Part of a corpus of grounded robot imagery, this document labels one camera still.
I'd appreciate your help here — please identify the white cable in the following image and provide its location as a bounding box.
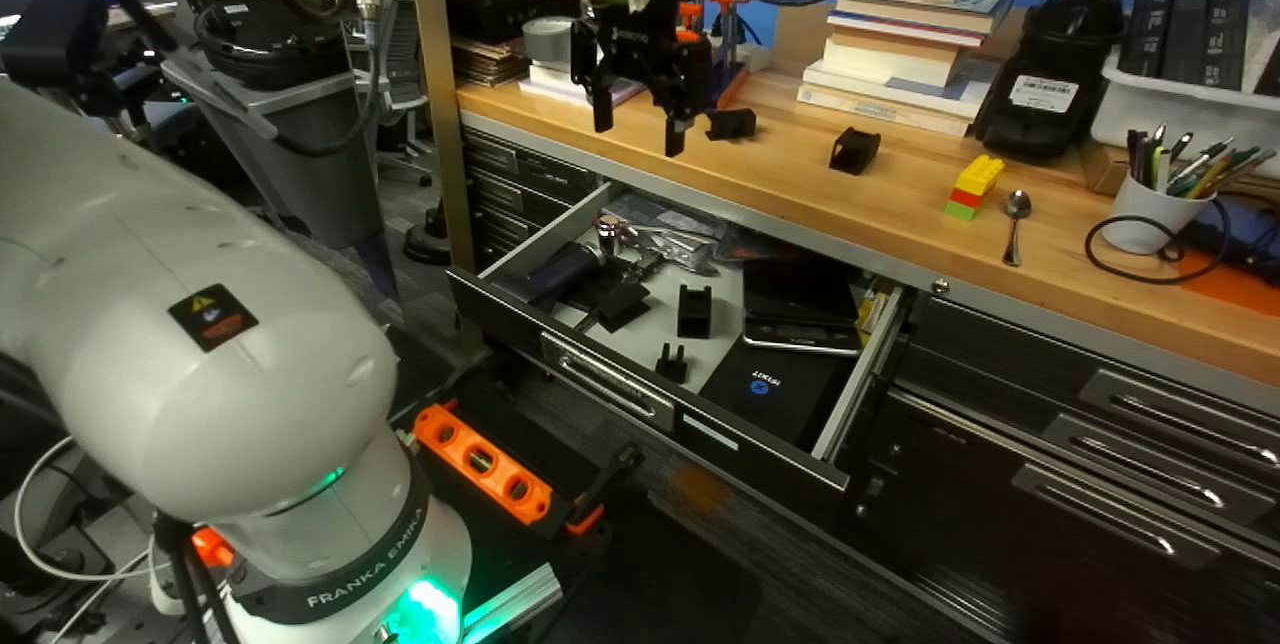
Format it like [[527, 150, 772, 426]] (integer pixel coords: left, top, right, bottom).
[[13, 434, 193, 617]]

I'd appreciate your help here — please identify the stack of books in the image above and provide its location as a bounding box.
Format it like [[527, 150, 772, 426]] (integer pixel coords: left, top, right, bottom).
[[796, 0, 1017, 138]]

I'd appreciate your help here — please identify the stack of papers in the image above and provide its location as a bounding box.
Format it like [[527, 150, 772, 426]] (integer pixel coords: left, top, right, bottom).
[[518, 62, 647, 111]]

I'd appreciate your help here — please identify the black phone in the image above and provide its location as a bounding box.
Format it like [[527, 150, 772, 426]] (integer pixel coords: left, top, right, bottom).
[[741, 258, 864, 357]]

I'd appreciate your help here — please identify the grey bin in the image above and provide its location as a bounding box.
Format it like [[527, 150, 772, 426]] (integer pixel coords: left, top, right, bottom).
[[160, 0, 387, 251]]

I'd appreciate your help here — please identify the orange bar clamp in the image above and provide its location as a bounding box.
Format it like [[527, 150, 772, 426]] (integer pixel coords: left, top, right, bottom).
[[700, 0, 753, 109]]

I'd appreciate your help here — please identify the open grey drawer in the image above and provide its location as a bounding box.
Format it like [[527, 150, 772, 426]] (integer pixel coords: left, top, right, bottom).
[[446, 181, 907, 496]]

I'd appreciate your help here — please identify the drawer handle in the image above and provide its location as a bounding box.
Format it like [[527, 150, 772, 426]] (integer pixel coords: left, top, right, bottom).
[[1010, 463, 1223, 571], [1040, 413, 1277, 526], [539, 331, 678, 432], [1079, 368, 1280, 471]]

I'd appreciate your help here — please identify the heap of pens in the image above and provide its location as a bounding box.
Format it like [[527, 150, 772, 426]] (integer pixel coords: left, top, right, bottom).
[[1126, 124, 1279, 199]]

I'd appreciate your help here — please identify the white plastic bin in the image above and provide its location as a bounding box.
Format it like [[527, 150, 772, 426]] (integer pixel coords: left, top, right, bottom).
[[1089, 52, 1280, 181]]

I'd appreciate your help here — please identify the heap of clear plastic bags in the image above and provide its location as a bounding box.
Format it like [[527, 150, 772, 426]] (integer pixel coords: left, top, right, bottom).
[[628, 192, 743, 277]]

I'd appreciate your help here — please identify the metal spoon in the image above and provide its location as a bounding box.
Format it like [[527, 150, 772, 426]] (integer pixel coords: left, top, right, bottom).
[[1001, 189, 1034, 268]]

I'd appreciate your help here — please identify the row of black boxes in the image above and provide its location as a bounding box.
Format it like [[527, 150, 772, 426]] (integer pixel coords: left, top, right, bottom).
[[1117, 0, 1257, 92]]

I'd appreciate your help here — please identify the black coffee machine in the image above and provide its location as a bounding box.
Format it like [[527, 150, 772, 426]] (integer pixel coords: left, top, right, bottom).
[[971, 0, 1127, 163]]

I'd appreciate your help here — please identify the white cup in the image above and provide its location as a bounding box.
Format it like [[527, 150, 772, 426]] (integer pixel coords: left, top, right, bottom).
[[1101, 171, 1217, 256]]

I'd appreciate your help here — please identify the orange spirit level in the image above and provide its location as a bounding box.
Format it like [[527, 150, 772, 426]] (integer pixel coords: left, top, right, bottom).
[[411, 403, 557, 527]]

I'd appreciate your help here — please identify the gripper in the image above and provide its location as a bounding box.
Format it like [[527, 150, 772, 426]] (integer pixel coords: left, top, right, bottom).
[[571, 6, 714, 159]]

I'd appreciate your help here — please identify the dark flashlight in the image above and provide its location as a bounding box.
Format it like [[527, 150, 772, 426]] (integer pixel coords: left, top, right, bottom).
[[519, 241, 612, 304]]

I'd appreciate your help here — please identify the flat black box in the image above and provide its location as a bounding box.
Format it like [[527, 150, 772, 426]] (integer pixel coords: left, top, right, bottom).
[[698, 333, 853, 452]]

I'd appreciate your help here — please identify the black cable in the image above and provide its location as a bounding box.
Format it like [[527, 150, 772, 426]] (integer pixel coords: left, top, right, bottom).
[[1084, 198, 1237, 286]]

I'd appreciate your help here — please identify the roll of grey tape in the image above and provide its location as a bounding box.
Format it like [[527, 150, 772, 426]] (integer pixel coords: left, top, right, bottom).
[[521, 15, 582, 69]]

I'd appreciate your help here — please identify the black plastic bracket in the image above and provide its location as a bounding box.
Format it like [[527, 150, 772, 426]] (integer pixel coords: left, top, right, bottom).
[[676, 283, 715, 340], [828, 127, 883, 176], [704, 107, 758, 143]]

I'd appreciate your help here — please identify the stack of toy blocks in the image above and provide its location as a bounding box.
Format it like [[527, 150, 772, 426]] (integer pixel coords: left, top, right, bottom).
[[943, 154, 1007, 222]]

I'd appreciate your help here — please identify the black and orange clamp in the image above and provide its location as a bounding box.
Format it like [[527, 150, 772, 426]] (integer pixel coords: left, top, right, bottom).
[[563, 443, 647, 538]]

